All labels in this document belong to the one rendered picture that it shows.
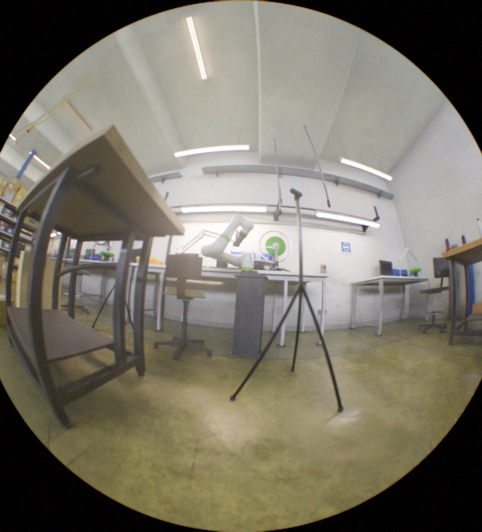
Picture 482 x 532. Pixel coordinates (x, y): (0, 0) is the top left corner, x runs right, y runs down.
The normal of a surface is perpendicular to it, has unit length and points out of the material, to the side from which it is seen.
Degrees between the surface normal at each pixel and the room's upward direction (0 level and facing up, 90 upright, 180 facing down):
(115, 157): 180
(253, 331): 90
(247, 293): 90
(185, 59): 180
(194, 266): 90
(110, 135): 90
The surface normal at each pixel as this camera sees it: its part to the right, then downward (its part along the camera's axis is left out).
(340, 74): -0.07, 0.98
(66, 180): 1.00, 0.07
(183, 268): 0.13, -0.13
